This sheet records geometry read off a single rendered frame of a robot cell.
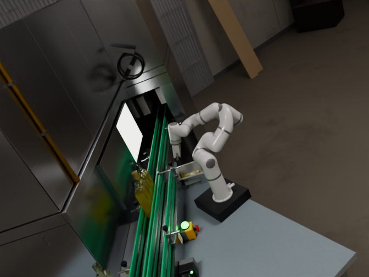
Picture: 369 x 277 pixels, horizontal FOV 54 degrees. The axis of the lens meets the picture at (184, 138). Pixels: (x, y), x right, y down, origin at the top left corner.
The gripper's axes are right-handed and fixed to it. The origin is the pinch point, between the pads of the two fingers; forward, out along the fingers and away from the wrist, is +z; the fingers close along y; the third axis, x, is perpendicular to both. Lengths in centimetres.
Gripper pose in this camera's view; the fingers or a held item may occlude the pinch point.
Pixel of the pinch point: (179, 161)
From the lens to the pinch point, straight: 246.6
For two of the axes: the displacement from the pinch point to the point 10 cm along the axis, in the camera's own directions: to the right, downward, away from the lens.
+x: 9.9, -1.1, -0.7
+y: -0.1, 4.8, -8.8
